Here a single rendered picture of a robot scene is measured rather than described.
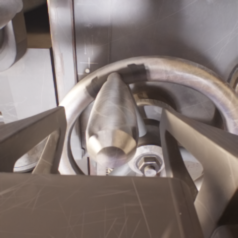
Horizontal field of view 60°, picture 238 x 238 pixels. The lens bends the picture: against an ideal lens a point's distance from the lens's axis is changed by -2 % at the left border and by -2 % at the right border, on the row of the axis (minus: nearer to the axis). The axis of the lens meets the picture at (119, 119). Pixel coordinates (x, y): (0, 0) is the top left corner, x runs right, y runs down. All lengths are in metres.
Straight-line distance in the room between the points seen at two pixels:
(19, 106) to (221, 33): 0.25
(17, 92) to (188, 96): 0.21
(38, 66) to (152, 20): 0.13
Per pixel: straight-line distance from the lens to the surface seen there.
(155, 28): 0.24
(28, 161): 0.82
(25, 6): 0.35
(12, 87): 0.29
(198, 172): 0.65
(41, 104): 0.28
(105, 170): 0.58
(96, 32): 0.24
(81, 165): 0.57
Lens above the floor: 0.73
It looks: 1 degrees down
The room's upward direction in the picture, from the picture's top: 87 degrees counter-clockwise
